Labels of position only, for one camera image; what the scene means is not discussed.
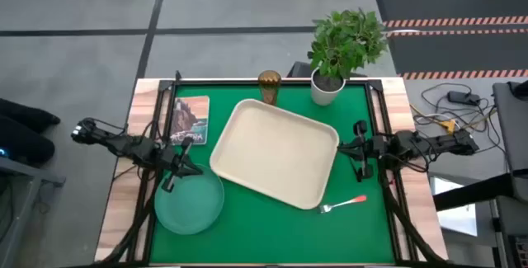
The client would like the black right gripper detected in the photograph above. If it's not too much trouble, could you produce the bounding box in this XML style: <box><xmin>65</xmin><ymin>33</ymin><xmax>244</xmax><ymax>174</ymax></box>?
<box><xmin>337</xmin><ymin>119</ymin><xmax>387</xmax><ymax>182</ymax></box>

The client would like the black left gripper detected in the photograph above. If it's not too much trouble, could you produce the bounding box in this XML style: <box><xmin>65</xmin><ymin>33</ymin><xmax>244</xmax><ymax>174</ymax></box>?
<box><xmin>158</xmin><ymin>135</ymin><xmax>204</xmax><ymax>194</ymax></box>

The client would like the teal round plate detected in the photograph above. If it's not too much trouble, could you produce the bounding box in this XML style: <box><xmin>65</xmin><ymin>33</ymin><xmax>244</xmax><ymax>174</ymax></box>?
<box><xmin>153</xmin><ymin>163</ymin><xmax>226</xmax><ymax>236</ymax></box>

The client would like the metal fork orange handle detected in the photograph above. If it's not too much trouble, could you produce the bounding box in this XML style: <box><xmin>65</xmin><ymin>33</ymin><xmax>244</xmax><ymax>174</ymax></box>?
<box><xmin>318</xmin><ymin>195</ymin><xmax>368</xmax><ymax>214</ymax></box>

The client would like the cream plastic tray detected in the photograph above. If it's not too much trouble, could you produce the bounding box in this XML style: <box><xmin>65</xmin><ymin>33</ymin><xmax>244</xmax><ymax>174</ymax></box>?
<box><xmin>209</xmin><ymin>98</ymin><xmax>341</xmax><ymax>211</ymax></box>

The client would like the amber faceted glass cup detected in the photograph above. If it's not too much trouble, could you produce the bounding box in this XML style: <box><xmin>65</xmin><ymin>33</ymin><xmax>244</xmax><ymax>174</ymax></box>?
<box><xmin>257</xmin><ymin>69</ymin><xmax>283</xmax><ymax>106</ymax></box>

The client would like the illustrated book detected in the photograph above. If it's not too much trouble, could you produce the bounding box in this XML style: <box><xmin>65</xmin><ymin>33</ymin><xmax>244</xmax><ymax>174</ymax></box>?
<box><xmin>169</xmin><ymin>95</ymin><xmax>210</xmax><ymax>146</ymax></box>

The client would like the white plant pot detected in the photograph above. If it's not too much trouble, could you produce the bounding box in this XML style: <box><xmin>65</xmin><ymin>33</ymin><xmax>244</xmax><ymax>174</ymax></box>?
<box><xmin>309</xmin><ymin>68</ymin><xmax>347</xmax><ymax>107</ymax></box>

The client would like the black equipment case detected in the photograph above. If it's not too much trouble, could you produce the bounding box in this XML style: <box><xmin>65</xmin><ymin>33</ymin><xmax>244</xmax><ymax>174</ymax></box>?
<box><xmin>287</xmin><ymin>60</ymin><xmax>368</xmax><ymax>79</ymax></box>

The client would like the green leafy plant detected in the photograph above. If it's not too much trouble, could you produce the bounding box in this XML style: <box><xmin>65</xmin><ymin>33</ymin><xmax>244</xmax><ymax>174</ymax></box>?
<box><xmin>307</xmin><ymin>7</ymin><xmax>389</xmax><ymax>80</ymax></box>

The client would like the black power adapter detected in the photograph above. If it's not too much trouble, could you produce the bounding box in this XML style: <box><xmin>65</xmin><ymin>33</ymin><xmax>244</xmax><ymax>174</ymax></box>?
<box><xmin>447</xmin><ymin>90</ymin><xmax>482</xmax><ymax>106</ymax></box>

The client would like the white panel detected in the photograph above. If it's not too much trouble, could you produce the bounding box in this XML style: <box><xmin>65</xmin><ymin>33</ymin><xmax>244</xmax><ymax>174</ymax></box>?
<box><xmin>431</xmin><ymin>176</ymin><xmax>479</xmax><ymax>237</ymax></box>

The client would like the black beam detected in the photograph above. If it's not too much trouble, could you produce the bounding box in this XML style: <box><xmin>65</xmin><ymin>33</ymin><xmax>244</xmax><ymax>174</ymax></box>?
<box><xmin>432</xmin><ymin>172</ymin><xmax>516</xmax><ymax>213</ymax></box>

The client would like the black hazard-striped floor mat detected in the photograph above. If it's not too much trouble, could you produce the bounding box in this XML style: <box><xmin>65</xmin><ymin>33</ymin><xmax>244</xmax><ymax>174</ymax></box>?
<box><xmin>386</xmin><ymin>28</ymin><xmax>528</xmax><ymax>81</ymax></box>
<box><xmin>373</xmin><ymin>0</ymin><xmax>528</xmax><ymax>29</ymax></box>

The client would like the grey cart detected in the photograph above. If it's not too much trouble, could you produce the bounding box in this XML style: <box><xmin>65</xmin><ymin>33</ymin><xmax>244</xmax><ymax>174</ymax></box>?
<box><xmin>493</xmin><ymin>80</ymin><xmax>528</xmax><ymax>203</ymax></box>

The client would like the grey metal stand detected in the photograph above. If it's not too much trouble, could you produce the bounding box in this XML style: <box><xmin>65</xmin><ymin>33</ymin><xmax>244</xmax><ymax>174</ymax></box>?
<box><xmin>0</xmin><ymin>156</ymin><xmax>67</xmax><ymax>268</ymax></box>

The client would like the person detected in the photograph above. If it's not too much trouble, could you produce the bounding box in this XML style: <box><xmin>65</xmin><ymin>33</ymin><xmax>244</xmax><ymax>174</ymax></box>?
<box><xmin>0</xmin><ymin>97</ymin><xmax>62</xmax><ymax>167</ymax></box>

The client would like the black aluminium table frame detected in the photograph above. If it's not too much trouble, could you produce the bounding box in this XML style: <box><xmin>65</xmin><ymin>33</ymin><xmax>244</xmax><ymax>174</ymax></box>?
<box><xmin>97</xmin><ymin>69</ymin><xmax>449</xmax><ymax>268</ymax></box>

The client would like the black floor cable tangle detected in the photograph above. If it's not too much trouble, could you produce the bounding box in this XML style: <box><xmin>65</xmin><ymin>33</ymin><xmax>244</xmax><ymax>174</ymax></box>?
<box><xmin>412</xmin><ymin>82</ymin><xmax>509</xmax><ymax>154</ymax></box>

